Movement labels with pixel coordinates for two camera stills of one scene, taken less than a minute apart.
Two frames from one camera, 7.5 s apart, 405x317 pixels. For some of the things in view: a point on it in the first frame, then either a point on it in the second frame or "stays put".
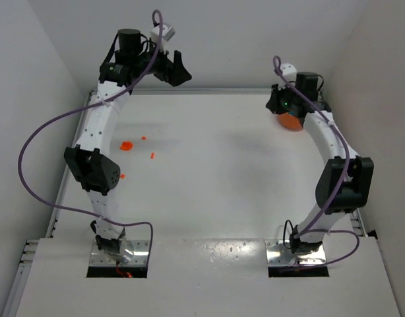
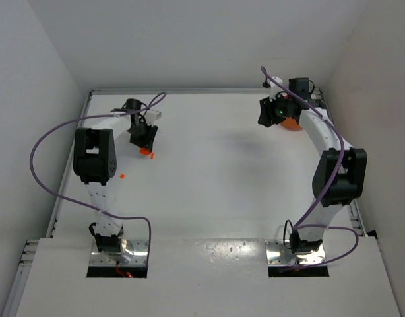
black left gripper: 169,69 → 143,135
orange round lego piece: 126,146 → 144,151
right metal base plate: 276,254 stays put
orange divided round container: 290,122 stays put
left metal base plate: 140,256 stays put
